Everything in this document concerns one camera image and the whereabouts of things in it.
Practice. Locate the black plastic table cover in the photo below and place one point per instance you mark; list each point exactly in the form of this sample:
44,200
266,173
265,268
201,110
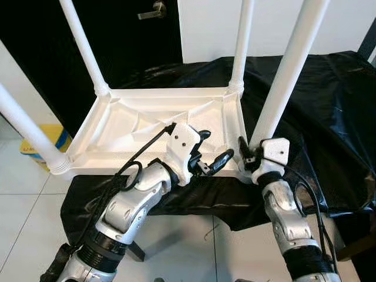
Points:
329,117

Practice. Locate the brown wooden table leg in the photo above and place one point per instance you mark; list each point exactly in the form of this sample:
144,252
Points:
352,247
136,251

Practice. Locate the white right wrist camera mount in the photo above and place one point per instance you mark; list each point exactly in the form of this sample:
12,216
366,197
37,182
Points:
275,153

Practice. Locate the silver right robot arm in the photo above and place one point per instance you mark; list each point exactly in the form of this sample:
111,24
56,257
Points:
288,217

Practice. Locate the black door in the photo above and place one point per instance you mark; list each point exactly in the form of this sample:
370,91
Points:
129,47

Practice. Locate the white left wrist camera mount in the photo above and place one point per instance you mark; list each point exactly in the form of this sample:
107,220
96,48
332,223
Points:
182,147

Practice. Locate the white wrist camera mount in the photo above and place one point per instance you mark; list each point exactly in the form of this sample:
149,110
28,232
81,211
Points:
182,147
275,153

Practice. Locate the white plastic table leg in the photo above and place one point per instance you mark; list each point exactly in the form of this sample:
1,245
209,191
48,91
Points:
288,70
242,41
82,41
29,129

